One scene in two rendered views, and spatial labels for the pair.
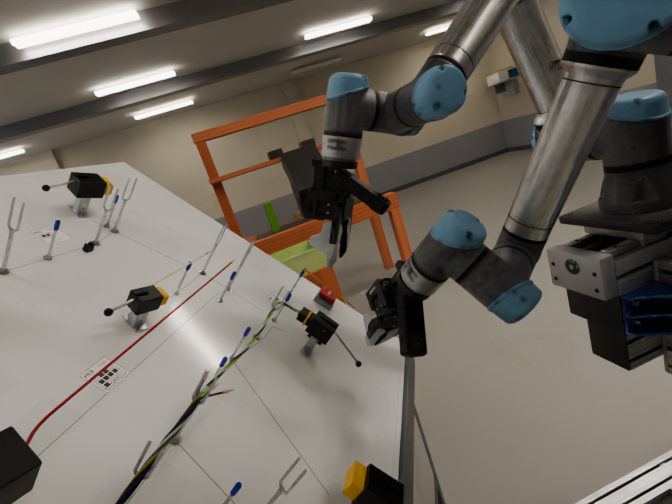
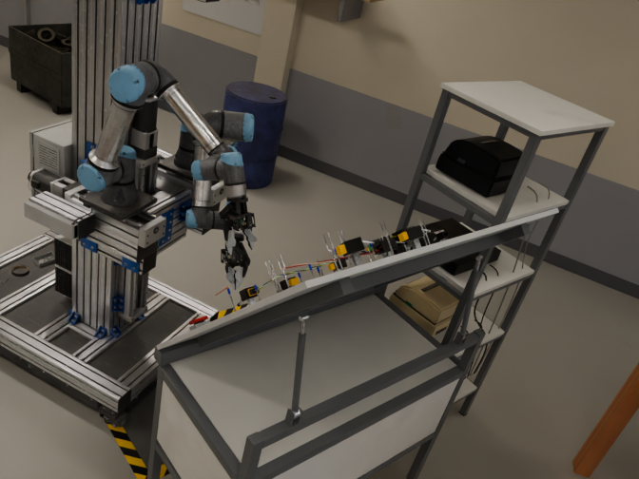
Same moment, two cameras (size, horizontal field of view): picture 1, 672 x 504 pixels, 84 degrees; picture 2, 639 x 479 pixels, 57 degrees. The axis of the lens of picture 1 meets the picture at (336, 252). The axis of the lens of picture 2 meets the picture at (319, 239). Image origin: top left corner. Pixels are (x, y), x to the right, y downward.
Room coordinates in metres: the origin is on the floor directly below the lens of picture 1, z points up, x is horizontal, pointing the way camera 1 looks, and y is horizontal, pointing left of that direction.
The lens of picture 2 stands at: (2.24, 1.06, 2.43)
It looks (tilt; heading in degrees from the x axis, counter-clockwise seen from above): 30 degrees down; 207
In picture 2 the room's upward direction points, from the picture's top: 14 degrees clockwise
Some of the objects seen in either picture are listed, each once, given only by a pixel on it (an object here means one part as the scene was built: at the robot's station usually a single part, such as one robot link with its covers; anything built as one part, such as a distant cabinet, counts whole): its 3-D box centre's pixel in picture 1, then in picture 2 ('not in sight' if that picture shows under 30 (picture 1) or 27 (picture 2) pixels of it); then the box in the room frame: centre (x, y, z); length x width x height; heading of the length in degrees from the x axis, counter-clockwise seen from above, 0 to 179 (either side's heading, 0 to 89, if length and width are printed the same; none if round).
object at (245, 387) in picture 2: not in sight; (317, 401); (0.56, 0.38, 0.60); 1.17 x 0.58 x 0.40; 163
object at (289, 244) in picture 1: (312, 210); not in sight; (3.59, 0.09, 1.05); 1.69 x 1.44 x 2.09; 99
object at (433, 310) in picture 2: not in sight; (425, 301); (-0.28, 0.46, 0.76); 0.30 x 0.21 x 0.20; 77
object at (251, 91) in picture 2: not in sight; (250, 134); (-1.78, -1.94, 0.42); 0.55 x 0.55 x 0.83
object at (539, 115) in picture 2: not in sight; (457, 277); (-0.37, 0.54, 0.92); 0.60 x 0.50 x 1.85; 163
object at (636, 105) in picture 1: (629, 126); (119, 162); (0.76, -0.66, 1.33); 0.13 x 0.12 x 0.14; 15
